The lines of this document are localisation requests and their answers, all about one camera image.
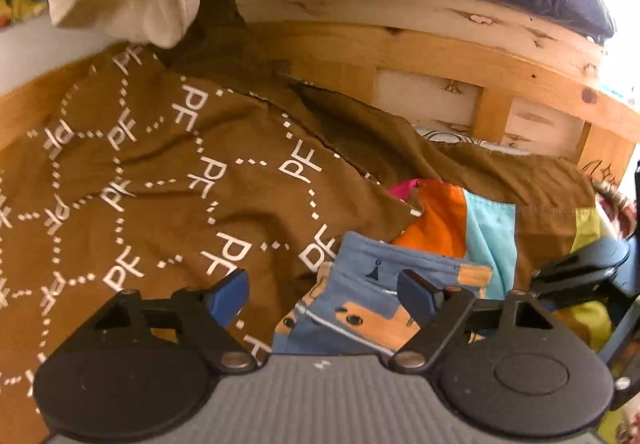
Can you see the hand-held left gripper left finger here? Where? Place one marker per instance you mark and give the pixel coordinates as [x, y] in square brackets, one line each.
[231, 296]

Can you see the floral patterned cloth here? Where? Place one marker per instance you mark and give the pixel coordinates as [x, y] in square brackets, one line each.
[617, 204]

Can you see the colourful patchwork cloth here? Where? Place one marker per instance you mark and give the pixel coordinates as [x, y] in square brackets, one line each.
[440, 219]

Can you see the blue and tan pants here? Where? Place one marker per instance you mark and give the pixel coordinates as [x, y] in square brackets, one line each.
[360, 284]

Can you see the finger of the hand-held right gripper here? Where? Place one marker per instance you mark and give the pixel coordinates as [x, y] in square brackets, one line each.
[575, 269]

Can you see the wooden bed frame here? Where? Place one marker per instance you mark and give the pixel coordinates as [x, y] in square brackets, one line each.
[350, 49]

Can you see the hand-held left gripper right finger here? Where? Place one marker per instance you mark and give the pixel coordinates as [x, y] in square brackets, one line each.
[414, 298]

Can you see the brown printed blanket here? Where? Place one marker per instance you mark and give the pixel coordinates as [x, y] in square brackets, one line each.
[150, 224]

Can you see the pink cloth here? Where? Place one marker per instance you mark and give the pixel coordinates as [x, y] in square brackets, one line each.
[402, 188]

